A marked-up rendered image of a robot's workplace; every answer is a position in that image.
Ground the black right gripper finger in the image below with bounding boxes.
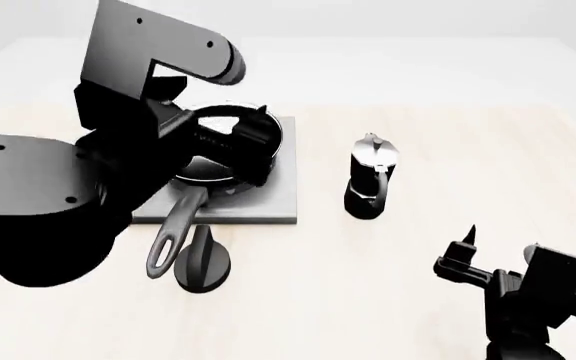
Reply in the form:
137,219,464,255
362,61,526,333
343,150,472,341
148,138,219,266
433,223,495,293

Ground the black stove knob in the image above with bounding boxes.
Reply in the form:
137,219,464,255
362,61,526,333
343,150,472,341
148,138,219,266
173,224,233,294

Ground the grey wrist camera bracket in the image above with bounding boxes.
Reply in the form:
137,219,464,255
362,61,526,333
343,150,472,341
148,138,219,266
520,242,576,301
79,0,247,96

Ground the grey square stove plate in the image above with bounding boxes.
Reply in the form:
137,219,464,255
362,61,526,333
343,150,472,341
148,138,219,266
131,115,299,226

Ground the grey right wrist camera bracket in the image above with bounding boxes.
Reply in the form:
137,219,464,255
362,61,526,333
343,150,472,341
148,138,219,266
520,242,576,301

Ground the black frying pan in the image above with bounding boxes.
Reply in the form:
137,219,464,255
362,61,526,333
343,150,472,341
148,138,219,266
144,101,285,280

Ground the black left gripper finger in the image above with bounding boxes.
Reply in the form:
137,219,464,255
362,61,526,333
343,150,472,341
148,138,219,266
156,104,269,139
191,111,283,188

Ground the black and silver moka pot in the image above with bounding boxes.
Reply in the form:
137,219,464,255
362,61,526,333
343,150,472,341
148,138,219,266
343,132,401,221

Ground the grey left wrist camera bracket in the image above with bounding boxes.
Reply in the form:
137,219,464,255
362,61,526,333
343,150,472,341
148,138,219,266
79,0,247,96

